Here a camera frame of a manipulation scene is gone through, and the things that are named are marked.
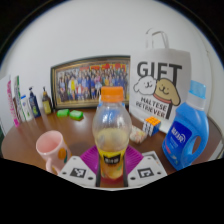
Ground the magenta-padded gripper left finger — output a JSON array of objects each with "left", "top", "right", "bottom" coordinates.
[{"left": 57, "top": 145, "right": 102, "bottom": 188}]

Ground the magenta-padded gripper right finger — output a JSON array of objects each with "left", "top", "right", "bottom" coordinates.
[{"left": 123, "top": 145, "right": 168, "bottom": 188}]

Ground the orange-capped juice bottle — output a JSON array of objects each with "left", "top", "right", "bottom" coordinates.
[{"left": 91, "top": 86, "right": 133, "bottom": 181}]

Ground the pink mug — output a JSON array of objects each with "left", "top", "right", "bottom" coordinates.
[{"left": 35, "top": 130, "right": 72, "bottom": 175}]

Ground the small patterned snack packet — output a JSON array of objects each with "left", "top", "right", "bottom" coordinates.
[{"left": 129, "top": 124, "right": 148, "bottom": 145}]

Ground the colourful puzzle cube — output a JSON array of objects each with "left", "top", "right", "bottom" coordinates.
[{"left": 142, "top": 115, "right": 162, "bottom": 137}]

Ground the blue detergent bottle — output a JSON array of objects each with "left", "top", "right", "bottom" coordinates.
[{"left": 161, "top": 79, "right": 210, "bottom": 172}]

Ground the small green block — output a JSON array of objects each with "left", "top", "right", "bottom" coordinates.
[
  {"left": 56, "top": 108, "right": 71, "bottom": 118},
  {"left": 68, "top": 109, "right": 85, "bottom": 121}
]

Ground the amber pump bottle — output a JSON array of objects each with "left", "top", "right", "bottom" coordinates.
[{"left": 41, "top": 86, "right": 54, "bottom": 116}]

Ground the dark blue pump bottle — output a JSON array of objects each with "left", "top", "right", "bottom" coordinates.
[{"left": 28, "top": 86, "right": 42, "bottom": 119}]

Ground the white lotion bottle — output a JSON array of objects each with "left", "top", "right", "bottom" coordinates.
[{"left": 20, "top": 94, "right": 34, "bottom": 122}]

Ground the framed group photo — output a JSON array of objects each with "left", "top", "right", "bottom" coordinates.
[{"left": 50, "top": 55, "right": 131, "bottom": 111}]

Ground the white printed paper bag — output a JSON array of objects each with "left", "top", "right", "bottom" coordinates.
[{"left": 128, "top": 28, "right": 192, "bottom": 126}]

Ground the tall pink-white box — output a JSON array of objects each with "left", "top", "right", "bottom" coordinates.
[{"left": 6, "top": 79, "right": 21, "bottom": 129}]

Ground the tall green-white box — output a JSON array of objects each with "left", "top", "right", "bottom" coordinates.
[{"left": 12, "top": 75, "right": 27, "bottom": 124}]

